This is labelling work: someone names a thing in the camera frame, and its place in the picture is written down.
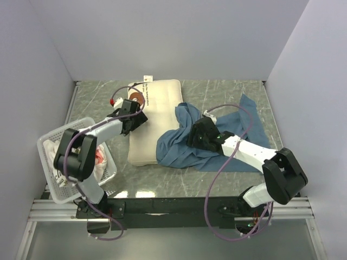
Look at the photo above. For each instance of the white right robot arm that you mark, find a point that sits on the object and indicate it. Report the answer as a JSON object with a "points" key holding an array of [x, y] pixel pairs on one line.
{"points": [[283, 175]]}

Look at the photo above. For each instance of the cream bear print pillow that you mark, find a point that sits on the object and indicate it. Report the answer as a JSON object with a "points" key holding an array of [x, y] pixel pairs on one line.
{"points": [[160, 98]]}

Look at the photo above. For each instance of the blue fabric pillowcase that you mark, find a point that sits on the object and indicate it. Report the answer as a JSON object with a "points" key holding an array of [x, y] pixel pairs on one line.
{"points": [[172, 149]]}

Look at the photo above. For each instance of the white plastic laundry basket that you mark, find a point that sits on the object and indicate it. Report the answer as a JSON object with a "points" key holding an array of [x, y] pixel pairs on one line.
{"points": [[62, 195]]}

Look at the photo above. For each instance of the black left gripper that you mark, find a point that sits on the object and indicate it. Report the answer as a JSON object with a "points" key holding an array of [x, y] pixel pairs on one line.
{"points": [[140, 118]]}

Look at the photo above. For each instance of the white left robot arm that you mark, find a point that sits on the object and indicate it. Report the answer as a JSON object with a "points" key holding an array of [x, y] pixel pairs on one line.
{"points": [[75, 157]]}

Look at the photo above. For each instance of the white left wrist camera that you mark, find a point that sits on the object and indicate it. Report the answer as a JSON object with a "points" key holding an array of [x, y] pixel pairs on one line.
{"points": [[116, 103]]}

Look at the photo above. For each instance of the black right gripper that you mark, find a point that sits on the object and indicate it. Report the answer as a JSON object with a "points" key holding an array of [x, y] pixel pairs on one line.
{"points": [[194, 132]]}

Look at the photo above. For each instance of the white printed cloth in basket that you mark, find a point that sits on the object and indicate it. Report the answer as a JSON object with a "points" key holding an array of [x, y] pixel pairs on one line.
{"points": [[100, 159]]}

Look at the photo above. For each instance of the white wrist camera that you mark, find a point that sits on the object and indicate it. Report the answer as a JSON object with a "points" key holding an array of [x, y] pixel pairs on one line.
{"points": [[211, 116], [116, 103]]}

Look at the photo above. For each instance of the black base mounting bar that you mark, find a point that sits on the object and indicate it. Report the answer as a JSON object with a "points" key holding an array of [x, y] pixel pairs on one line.
{"points": [[187, 212]]}

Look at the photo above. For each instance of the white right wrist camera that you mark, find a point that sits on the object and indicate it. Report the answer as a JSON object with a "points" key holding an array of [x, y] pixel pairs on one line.
{"points": [[211, 116]]}

